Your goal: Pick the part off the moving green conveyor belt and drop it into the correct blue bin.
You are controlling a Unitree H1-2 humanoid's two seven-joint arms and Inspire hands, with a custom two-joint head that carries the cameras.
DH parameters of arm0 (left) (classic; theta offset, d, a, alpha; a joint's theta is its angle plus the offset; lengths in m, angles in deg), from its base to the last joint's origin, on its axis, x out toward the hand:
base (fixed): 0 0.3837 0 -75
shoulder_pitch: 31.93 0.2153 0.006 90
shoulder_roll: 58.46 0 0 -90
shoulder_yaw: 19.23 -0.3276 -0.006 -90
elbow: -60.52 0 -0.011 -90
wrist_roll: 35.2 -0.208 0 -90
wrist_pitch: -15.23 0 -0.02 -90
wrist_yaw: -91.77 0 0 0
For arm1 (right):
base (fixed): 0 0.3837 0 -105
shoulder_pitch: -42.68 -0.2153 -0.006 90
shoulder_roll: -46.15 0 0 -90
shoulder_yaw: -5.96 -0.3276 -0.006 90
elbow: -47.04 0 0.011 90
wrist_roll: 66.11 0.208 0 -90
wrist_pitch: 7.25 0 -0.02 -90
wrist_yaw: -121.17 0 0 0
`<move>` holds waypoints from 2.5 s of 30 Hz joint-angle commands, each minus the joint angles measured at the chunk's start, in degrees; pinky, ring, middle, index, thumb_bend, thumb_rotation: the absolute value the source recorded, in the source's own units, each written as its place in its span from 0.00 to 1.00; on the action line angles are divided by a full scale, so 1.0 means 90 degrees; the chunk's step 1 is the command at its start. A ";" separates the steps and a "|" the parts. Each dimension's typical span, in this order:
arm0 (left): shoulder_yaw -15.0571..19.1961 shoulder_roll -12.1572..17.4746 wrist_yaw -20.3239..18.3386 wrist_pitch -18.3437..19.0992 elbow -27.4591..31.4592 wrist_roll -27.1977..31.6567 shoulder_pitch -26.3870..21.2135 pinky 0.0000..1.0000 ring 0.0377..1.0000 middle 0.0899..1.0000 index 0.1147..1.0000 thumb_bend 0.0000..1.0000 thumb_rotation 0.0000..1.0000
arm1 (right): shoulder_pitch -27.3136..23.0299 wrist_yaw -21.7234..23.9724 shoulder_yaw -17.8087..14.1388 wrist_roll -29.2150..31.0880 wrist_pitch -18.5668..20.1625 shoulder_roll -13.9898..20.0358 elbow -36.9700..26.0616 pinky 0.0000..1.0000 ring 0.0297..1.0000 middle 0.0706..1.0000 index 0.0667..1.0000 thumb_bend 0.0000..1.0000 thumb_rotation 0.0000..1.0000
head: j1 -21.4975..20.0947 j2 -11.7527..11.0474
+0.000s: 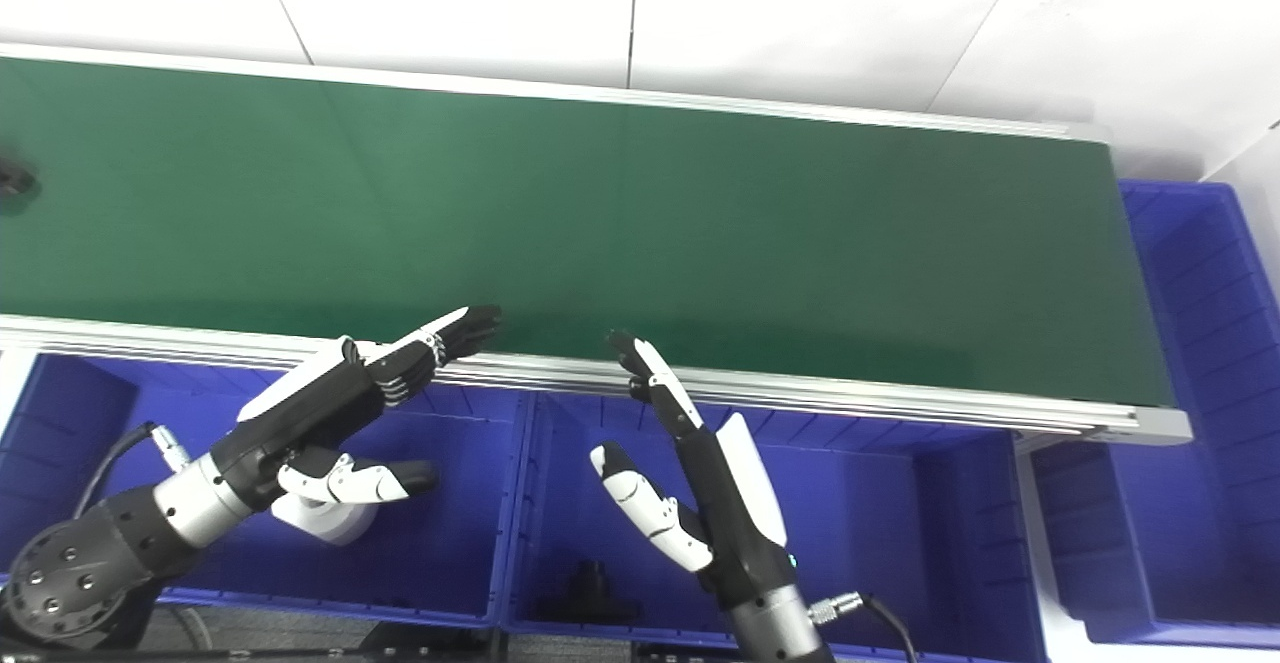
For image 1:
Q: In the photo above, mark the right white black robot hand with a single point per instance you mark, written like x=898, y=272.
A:
x=735, y=513

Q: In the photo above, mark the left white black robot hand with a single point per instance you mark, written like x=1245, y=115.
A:
x=300, y=413

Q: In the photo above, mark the black flanged metal part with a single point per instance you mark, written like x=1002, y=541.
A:
x=12, y=181
x=592, y=583

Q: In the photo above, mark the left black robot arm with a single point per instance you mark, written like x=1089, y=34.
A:
x=80, y=568

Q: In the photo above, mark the white cylindrical part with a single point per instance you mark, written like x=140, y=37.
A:
x=330, y=525

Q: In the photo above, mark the green conveyor belt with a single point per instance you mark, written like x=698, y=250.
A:
x=600, y=223
x=800, y=395

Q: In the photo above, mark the large blue plastic bin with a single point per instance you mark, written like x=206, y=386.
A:
x=1200, y=343

